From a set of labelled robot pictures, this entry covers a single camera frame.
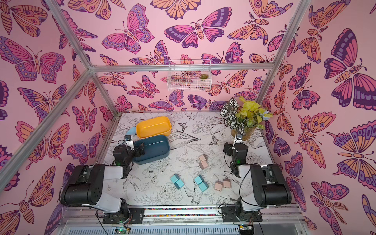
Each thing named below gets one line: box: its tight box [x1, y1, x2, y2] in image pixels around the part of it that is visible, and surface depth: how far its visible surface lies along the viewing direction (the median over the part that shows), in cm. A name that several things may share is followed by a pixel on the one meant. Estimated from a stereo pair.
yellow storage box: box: [136, 116, 172, 140], surface depth 114 cm
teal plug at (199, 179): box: [194, 174, 204, 186], surface depth 85 cm
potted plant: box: [219, 95, 274, 141], surface depth 89 cm
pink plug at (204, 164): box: [200, 160, 209, 169], surface depth 91 cm
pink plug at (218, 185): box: [214, 180, 223, 192], surface depth 84 cm
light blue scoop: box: [126, 126, 137, 137], surface depth 111 cm
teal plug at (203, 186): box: [198, 181, 210, 192], surface depth 83 cm
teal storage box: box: [132, 135, 170, 165], surface depth 101 cm
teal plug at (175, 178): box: [170, 173, 181, 184], surface depth 86 cm
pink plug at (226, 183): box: [222, 178, 232, 189], surface depth 84 cm
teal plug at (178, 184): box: [173, 178, 185, 190], surface depth 84 cm
